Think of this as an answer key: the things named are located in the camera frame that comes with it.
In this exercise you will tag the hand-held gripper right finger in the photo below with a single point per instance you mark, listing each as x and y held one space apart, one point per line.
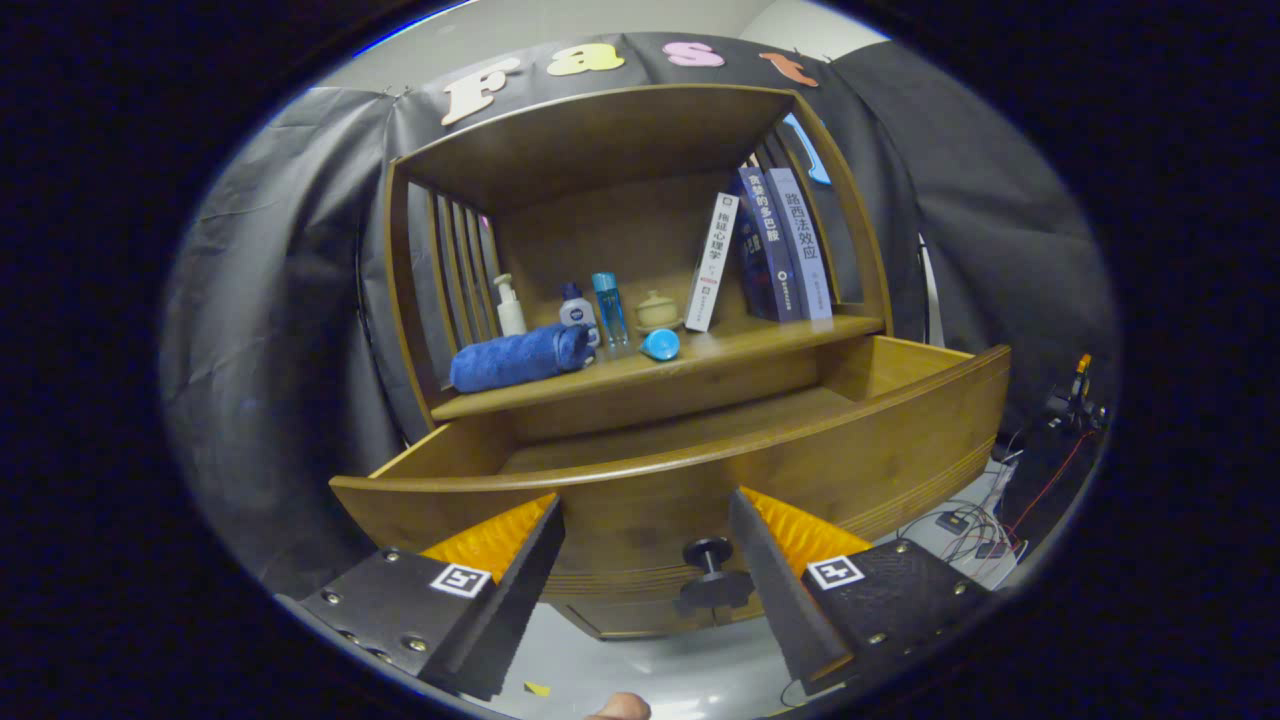
780 610

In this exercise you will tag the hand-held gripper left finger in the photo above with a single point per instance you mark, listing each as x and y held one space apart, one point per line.
515 610

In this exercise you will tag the wooden drawer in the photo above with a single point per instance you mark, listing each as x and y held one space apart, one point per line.
640 510

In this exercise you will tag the blue and white cosmetic tube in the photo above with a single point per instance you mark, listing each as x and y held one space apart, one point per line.
660 345

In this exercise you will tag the wooden countertop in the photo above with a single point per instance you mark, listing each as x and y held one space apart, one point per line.
720 350

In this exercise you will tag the wooden cabinet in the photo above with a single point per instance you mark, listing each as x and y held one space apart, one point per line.
600 140

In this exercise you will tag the yellow tape piece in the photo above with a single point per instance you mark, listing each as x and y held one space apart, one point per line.
537 689

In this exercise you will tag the blue folded towel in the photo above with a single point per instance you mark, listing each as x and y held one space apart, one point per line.
510 360

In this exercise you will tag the white pump bottle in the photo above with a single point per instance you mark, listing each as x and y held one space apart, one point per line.
511 318

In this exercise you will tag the white bottle with blue cap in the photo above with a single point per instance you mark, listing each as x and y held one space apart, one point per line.
578 312

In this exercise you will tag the clear blue bottle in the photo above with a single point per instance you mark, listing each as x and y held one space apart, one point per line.
608 310

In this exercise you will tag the beige lidded teacup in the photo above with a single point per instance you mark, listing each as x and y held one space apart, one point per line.
658 312

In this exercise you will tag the dark navy book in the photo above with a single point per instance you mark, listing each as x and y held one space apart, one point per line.
752 260

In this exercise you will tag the white book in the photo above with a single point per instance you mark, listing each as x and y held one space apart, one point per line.
712 260

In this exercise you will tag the black and orange tool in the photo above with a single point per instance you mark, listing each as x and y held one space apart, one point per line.
1075 405

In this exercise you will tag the blue spine book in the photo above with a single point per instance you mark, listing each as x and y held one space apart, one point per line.
778 250

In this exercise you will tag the lilac grey book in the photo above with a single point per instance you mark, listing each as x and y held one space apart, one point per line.
808 250

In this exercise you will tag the black backdrop cloth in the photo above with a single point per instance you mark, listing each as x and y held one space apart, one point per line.
1000 200

